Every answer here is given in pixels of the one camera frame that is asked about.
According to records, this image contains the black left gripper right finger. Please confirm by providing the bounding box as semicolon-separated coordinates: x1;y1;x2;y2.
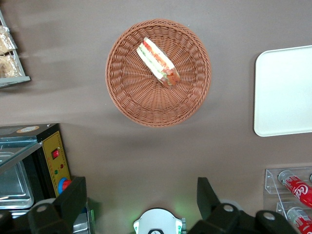
187;177;300;234

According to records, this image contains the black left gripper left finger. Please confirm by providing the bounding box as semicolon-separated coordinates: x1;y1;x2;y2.
0;176;87;234

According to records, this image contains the triangle sandwich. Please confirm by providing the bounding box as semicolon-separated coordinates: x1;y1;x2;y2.
136;37;181;87

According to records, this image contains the large brown wicker basket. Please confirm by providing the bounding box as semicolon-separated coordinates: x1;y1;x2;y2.
105;19;212;128

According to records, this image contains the cream plastic tray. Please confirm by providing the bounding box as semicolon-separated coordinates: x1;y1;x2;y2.
253;45;312;137

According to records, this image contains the tray of packaged snacks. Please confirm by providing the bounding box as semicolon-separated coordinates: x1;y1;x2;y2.
0;9;32;88

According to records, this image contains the red blue warmer knob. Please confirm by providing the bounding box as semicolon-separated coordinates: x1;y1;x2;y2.
58;177;73;195

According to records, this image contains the steel warmer pan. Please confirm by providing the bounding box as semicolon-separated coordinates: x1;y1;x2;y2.
0;151;34;210

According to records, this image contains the black food warmer yellow panel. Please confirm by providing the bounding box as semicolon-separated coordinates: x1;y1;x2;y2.
0;123;73;220

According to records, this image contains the clear acrylic bottle rack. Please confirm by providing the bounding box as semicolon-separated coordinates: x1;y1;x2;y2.
264;166;312;234

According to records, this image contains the glass warmer cover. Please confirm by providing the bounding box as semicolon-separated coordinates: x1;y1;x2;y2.
0;136;44;174

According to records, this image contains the clear cracker packet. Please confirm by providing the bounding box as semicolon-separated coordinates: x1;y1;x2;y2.
0;25;17;56
0;54;22;79

